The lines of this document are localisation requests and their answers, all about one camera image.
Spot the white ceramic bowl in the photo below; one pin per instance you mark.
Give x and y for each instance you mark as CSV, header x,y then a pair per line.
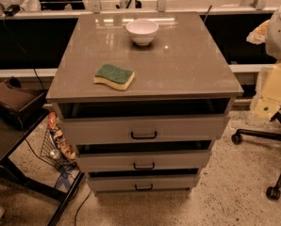
x,y
142,31

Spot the dark brown box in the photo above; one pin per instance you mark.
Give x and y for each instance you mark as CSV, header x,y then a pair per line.
x,y
17,104

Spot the wire basket with snacks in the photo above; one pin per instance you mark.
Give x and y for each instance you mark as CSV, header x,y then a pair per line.
x,y
55,148

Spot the grey bottom drawer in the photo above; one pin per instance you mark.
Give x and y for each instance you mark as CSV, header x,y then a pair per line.
x,y
143,183

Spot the grey top drawer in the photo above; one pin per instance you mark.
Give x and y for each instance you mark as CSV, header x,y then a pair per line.
x,y
143,129

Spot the black side table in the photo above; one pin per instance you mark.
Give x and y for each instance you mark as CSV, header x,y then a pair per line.
x,y
10,140

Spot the green yellow sponge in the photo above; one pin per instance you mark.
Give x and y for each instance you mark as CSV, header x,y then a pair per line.
x,y
114,77

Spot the grey drawer cabinet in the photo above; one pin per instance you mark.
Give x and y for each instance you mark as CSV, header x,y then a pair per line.
x,y
180,73

